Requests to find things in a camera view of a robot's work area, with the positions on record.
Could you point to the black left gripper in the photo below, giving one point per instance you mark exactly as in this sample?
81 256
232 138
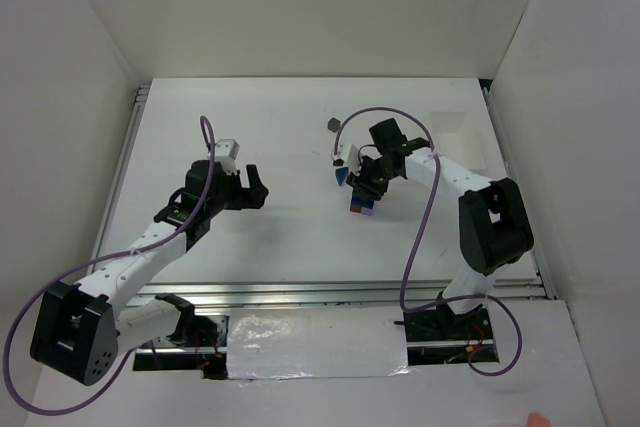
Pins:
243 190

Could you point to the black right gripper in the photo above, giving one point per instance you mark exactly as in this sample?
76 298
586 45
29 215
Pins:
364 185

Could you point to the blue castle arch block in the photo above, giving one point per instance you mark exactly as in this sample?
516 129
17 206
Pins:
361 197

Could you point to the blue triangular block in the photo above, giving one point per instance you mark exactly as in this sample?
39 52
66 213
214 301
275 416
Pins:
341 175

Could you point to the grey wood cube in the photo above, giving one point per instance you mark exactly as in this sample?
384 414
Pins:
334 125

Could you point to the white perforated box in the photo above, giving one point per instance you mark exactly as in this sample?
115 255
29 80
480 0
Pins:
458 139

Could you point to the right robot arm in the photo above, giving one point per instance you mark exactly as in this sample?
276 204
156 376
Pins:
493 226

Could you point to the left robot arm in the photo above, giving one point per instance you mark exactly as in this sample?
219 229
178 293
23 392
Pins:
82 327

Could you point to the silver foil tape sheet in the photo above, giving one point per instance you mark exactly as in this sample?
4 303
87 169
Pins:
327 342

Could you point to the orange object at corner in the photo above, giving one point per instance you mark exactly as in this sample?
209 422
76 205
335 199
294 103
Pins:
536 419

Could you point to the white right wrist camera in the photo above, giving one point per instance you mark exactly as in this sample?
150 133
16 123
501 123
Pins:
347 156

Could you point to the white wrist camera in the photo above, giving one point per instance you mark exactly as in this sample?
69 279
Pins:
225 153
347 156

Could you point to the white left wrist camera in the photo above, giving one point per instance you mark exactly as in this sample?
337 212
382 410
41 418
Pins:
225 153

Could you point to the aluminium front rail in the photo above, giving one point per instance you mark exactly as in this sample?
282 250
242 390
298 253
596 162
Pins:
319 294

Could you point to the left aluminium side rail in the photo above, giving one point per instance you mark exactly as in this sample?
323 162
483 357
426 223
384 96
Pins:
139 103

